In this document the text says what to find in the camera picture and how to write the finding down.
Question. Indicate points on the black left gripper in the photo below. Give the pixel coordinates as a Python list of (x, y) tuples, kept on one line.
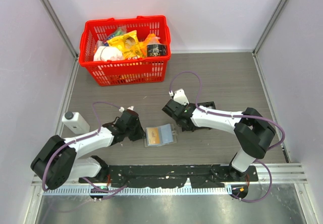
[(141, 133)]

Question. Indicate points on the grey leather card holder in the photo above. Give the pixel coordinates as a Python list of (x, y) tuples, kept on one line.
[(168, 135)]

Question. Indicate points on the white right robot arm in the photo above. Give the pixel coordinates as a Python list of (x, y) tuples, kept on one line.
[(253, 133)]

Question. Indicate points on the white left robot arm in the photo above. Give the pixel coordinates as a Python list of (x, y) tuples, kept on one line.
[(62, 159)]

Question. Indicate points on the white device with grey button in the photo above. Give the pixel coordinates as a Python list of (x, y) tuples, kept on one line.
[(75, 122)]

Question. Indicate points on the red plastic shopping basket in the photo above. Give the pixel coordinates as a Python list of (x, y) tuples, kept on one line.
[(150, 69)]

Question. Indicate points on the black labelled bottle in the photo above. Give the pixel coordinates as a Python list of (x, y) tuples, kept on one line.
[(156, 50)]

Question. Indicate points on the white crumpled plastic bag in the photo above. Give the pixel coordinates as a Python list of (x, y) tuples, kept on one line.
[(108, 53)]

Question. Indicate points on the yellow snack bag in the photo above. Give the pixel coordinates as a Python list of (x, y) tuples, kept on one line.
[(128, 44)]

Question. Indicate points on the orange snack packet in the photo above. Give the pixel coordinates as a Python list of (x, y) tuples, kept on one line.
[(149, 40)]

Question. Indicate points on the green blue snack packet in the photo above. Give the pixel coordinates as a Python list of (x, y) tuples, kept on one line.
[(119, 31)]

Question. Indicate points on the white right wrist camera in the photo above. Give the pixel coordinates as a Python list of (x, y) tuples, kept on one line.
[(179, 96)]

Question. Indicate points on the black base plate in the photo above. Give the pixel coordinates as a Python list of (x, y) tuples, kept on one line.
[(172, 176)]

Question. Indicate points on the white slotted cable duct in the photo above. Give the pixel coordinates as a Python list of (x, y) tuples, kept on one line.
[(186, 190)]

